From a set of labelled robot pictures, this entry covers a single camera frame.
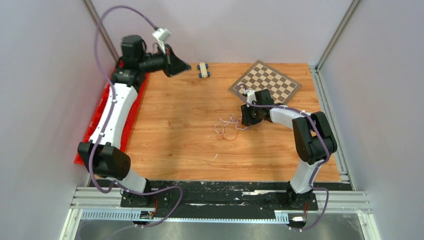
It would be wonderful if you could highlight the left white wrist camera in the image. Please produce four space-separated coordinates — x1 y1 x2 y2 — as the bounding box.
152 27 171 47

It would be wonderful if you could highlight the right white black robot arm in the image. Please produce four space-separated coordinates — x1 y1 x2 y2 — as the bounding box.
237 84 338 209

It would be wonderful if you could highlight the wooden chessboard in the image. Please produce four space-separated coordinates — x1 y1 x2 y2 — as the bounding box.
228 60 302 104

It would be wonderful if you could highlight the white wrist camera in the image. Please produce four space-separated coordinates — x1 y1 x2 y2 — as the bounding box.
244 89 256 105
152 27 171 47

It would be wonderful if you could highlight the aluminium frame rail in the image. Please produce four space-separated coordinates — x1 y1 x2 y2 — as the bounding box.
60 187 380 240

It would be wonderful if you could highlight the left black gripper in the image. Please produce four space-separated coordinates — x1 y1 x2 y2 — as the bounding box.
138 44 191 78

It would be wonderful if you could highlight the left corner aluminium post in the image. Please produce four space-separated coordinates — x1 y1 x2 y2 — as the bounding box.
81 0 119 62

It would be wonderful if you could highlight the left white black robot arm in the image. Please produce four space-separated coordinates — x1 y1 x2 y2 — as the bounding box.
77 33 191 207

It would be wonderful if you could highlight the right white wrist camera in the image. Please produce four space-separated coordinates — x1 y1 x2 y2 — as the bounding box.
244 89 256 105

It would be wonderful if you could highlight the corner aluminium post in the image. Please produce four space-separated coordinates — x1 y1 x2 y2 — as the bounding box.
81 0 119 62
315 0 362 72

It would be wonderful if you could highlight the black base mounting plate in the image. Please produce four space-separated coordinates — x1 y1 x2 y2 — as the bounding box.
120 180 318 220

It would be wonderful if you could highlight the right corner aluminium post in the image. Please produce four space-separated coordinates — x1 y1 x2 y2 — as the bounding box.
315 0 362 72

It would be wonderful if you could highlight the coloured wire bundle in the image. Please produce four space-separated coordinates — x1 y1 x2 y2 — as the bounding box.
213 114 249 142

